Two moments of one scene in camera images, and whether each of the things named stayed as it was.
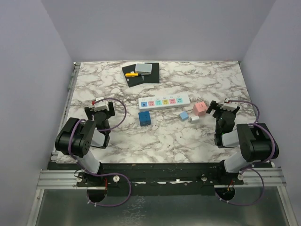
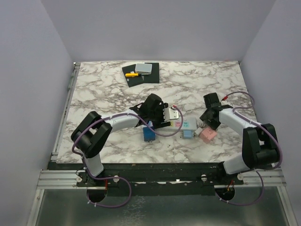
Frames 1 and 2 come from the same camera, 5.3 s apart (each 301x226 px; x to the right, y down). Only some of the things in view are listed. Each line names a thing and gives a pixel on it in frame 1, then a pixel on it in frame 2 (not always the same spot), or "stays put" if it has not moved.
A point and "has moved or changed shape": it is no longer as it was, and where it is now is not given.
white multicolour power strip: (163, 101) to (189, 124)
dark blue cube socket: (144, 118) has moved or changed shape
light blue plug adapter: (184, 116) to (188, 134)
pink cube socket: (200, 108) to (207, 134)
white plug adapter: (194, 119) to (198, 131)
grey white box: (143, 68) stays put
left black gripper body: (91, 112) to (157, 117)
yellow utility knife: (131, 74) stays put
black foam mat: (153, 77) stays put
